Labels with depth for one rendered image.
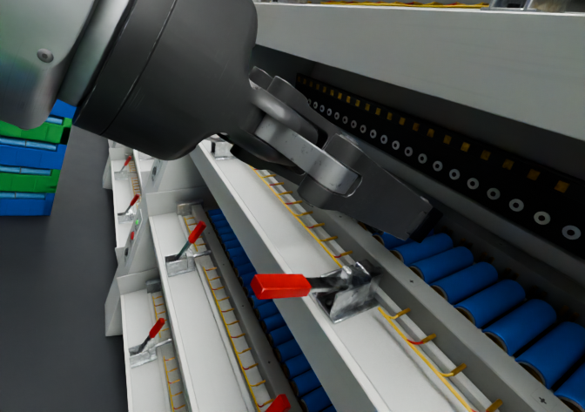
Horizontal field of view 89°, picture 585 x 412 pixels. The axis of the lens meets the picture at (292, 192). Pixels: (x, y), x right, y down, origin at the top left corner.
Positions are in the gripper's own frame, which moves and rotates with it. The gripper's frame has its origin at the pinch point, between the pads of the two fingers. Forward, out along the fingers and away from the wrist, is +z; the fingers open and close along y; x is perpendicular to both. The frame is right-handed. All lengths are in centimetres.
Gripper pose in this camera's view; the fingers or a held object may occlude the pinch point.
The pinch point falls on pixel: (392, 201)
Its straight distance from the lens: 24.5
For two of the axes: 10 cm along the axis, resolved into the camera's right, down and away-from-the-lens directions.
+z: 7.0, 3.3, 6.4
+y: 4.6, 4.9, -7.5
